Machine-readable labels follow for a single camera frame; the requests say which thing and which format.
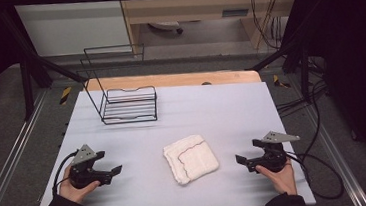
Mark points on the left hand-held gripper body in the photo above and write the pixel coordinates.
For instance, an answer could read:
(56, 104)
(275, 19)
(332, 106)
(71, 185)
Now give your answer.
(83, 174)

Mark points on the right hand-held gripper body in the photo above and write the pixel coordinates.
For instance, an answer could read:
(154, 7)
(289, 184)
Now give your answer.
(274, 160)

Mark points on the white towel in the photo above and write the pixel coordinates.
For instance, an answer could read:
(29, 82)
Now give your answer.
(196, 160)

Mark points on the person's left hand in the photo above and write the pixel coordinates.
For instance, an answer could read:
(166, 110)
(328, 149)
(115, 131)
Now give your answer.
(73, 193)

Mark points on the person's right hand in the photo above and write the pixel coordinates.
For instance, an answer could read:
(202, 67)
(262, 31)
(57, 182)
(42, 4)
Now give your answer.
(283, 179)

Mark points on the light wooden board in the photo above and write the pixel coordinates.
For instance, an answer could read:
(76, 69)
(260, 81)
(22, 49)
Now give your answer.
(169, 80)

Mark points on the white cabinet panel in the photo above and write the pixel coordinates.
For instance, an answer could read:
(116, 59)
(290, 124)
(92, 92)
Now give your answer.
(70, 25)

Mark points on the white power strip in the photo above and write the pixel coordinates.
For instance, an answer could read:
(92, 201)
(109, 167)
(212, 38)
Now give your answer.
(164, 26)

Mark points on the light wooden desk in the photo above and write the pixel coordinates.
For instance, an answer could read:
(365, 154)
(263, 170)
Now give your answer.
(189, 7)

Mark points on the aluminium floor rail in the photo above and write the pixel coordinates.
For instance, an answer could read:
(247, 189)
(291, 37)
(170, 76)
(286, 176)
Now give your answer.
(340, 169)
(11, 158)

